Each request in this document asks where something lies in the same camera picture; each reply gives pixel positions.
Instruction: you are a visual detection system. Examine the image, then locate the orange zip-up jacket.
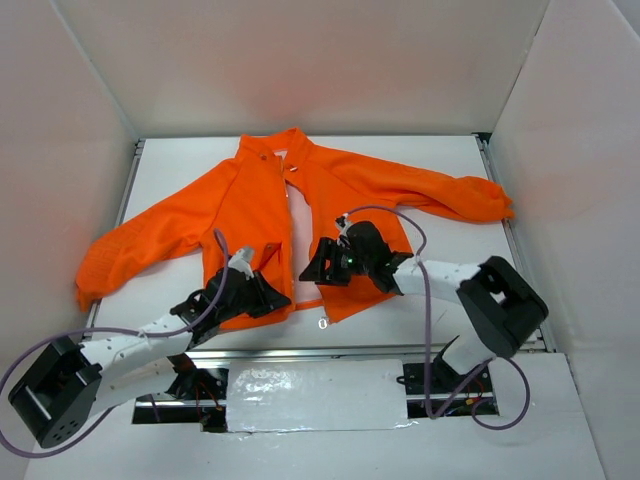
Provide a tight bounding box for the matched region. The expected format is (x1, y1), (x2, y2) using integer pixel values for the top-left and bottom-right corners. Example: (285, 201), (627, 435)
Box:
(75, 128), (514, 311)

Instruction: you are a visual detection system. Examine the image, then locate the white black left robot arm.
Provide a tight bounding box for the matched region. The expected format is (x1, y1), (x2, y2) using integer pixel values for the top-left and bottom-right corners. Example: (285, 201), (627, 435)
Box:
(8, 269), (291, 449)

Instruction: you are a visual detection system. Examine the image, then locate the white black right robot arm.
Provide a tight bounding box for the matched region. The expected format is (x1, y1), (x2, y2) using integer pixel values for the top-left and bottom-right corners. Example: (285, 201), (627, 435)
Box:
(299, 220), (549, 391)

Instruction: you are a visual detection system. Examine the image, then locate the white foam cover panel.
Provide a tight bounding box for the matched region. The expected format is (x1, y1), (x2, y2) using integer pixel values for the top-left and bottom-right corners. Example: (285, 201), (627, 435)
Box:
(226, 359), (411, 433)

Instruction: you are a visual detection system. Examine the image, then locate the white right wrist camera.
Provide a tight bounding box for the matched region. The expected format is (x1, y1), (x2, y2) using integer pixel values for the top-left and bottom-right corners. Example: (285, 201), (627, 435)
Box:
(335, 213), (352, 248)

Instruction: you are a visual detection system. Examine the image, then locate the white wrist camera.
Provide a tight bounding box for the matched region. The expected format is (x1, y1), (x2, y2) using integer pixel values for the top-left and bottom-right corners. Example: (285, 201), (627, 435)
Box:
(228, 246), (255, 278)
(335, 213), (352, 248)

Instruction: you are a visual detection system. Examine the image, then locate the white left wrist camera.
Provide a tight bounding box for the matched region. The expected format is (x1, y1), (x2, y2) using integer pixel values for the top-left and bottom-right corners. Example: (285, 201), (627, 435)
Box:
(228, 246), (255, 278)

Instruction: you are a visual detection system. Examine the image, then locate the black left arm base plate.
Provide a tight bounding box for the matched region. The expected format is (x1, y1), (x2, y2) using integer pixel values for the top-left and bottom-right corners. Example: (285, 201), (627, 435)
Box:
(132, 368), (229, 433)

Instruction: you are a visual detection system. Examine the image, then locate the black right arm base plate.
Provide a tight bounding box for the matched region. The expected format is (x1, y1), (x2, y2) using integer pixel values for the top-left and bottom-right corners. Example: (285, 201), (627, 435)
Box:
(396, 363), (498, 419)

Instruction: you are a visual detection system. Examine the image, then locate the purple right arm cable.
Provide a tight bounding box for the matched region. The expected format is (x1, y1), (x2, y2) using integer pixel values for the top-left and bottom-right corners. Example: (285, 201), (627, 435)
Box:
(342, 205), (531, 431)

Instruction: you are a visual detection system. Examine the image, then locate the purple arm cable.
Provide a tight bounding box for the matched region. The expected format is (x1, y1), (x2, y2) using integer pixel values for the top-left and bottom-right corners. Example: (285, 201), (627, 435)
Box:
(0, 228), (231, 459)
(342, 205), (531, 431)

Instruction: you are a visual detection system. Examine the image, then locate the aluminium table frame rail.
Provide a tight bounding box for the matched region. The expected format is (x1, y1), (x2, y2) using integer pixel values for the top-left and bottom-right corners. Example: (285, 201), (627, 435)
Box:
(79, 130), (557, 364)

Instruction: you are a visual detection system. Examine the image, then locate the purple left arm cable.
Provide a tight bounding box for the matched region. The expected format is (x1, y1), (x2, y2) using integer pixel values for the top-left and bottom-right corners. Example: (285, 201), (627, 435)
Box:
(0, 228), (231, 459)

